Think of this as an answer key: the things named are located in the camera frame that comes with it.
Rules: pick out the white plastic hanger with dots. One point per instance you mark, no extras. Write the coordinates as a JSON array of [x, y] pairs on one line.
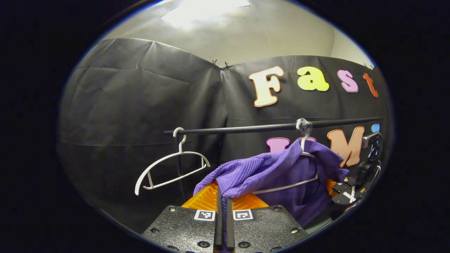
[[180, 144]]

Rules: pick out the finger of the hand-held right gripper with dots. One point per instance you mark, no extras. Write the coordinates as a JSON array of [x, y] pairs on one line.
[[340, 187]]

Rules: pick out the black clothes rail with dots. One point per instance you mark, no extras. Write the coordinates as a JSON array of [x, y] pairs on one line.
[[246, 128]]

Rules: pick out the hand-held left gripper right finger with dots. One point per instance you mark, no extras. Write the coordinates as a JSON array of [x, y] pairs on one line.
[[229, 225]]

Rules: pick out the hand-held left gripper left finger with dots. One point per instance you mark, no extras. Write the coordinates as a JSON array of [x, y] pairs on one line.
[[219, 225]]

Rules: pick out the purple knit garment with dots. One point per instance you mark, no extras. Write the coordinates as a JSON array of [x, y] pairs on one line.
[[267, 168]]

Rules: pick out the white hanger with taped hook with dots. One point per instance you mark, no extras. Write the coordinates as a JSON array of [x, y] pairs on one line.
[[303, 123]]

